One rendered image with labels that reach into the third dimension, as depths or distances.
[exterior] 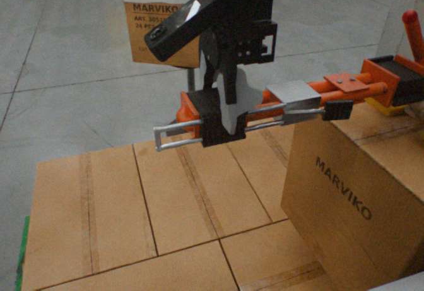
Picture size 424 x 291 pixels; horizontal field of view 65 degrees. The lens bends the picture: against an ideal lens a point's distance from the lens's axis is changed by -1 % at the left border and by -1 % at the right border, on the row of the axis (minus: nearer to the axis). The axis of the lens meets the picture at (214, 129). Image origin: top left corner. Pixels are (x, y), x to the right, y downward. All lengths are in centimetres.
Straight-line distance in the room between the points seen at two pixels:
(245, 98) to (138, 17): 157
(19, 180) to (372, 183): 210
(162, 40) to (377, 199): 51
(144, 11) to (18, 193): 130
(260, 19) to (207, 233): 85
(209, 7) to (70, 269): 94
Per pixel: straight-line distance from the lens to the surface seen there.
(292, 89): 56
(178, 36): 42
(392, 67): 71
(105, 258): 117
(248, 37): 44
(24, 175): 246
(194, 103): 49
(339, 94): 59
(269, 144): 153
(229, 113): 45
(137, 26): 201
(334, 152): 79
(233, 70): 42
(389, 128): 80
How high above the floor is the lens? 148
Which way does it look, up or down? 36 degrees down
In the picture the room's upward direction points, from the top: straight up
